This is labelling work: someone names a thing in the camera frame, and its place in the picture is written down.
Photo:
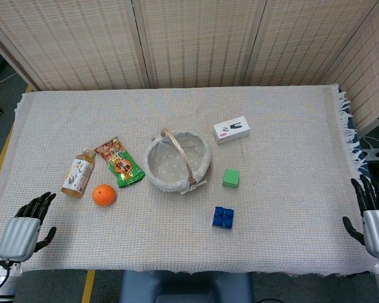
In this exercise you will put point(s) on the bamboo folding screen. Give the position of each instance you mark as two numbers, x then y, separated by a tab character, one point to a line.
189	41

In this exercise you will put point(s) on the blue chair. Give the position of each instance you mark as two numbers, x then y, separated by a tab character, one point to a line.
186	287

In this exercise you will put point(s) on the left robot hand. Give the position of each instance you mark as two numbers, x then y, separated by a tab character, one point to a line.
19	234

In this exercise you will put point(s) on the white woven tablecloth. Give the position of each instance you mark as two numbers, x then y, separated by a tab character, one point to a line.
189	195

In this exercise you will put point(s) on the orange fruit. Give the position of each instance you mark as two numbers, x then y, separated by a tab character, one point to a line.
104	195

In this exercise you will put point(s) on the amber tea bottle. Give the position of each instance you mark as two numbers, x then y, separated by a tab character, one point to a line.
78	174

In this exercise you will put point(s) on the white product box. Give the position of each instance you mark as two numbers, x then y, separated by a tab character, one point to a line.
231	130

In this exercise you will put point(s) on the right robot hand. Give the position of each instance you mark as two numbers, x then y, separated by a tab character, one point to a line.
376	230

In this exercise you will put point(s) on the blue building block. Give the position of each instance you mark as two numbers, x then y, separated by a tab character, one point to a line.
223	217

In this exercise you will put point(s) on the woven basket with fabric liner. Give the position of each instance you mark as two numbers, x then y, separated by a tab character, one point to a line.
177	161

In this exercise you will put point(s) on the green snack packet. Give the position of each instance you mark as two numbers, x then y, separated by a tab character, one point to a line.
121	164

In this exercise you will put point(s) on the green cube block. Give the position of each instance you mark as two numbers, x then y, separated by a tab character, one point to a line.
231	178

